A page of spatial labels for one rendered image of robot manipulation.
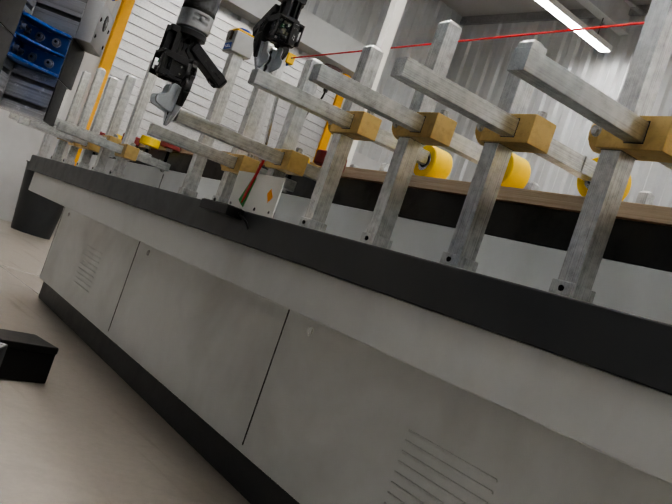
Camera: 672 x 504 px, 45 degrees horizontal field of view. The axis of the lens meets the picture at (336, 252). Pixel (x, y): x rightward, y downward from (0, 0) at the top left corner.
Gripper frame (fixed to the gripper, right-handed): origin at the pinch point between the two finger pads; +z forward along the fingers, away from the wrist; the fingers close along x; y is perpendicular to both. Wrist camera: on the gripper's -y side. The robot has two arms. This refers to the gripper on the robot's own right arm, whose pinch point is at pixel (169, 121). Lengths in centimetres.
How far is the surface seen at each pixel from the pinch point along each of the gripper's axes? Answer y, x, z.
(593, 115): -19, 101, -10
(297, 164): -31.1, 5.0, -1.7
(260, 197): -28.7, -2.9, 8.3
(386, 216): -30, 48, 6
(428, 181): -50, 31, -6
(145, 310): -51, -106, 55
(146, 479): -27, -8, 83
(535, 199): -50, 64, -6
